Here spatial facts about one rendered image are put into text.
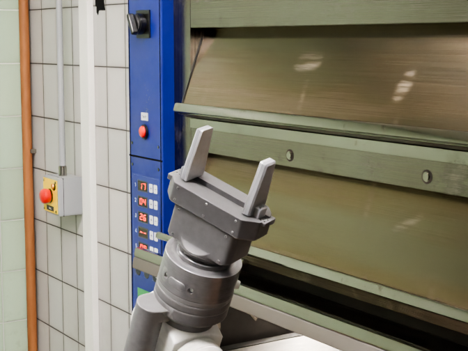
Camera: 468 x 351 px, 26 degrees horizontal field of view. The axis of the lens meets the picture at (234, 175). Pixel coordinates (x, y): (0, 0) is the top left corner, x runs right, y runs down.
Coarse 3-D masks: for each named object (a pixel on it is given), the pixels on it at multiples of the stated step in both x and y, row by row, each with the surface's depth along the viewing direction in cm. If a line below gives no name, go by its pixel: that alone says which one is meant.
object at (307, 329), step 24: (144, 264) 209; (264, 288) 192; (288, 288) 197; (264, 312) 173; (336, 312) 176; (360, 312) 180; (312, 336) 162; (336, 336) 157; (408, 336) 162; (432, 336) 165
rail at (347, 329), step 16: (144, 256) 209; (160, 256) 204; (240, 288) 179; (256, 288) 178; (272, 304) 171; (288, 304) 168; (320, 320) 160; (336, 320) 157; (352, 336) 154; (368, 336) 151; (384, 336) 148
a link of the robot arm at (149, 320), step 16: (160, 288) 112; (144, 304) 112; (160, 304) 112; (176, 304) 111; (144, 320) 111; (160, 320) 112; (176, 320) 112; (192, 320) 111; (208, 320) 112; (128, 336) 113; (144, 336) 112; (160, 336) 115; (176, 336) 113; (192, 336) 113; (208, 336) 115
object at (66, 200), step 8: (48, 176) 267; (56, 176) 266; (64, 176) 266; (72, 176) 266; (48, 184) 267; (56, 184) 262; (64, 184) 263; (72, 184) 264; (80, 184) 265; (56, 192) 262; (64, 192) 263; (72, 192) 264; (80, 192) 265; (56, 200) 263; (64, 200) 263; (72, 200) 265; (80, 200) 266; (48, 208) 268; (56, 208) 263; (64, 208) 263; (72, 208) 265; (80, 208) 266
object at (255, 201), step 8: (264, 160) 105; (272, 160) 106; (264, 168) 104; (272, 168) 106; (256, 176) 105; (264, 176) 105; (256, 184) 105; (264, 184) 106; (256, 192) 105; (264, 192) 107; (248, 200) 106; (256, 200) 106; (264, 200) 108; (248, 208) 106; (256, 208) 106; (264, 208) 107; (256, 216) 107
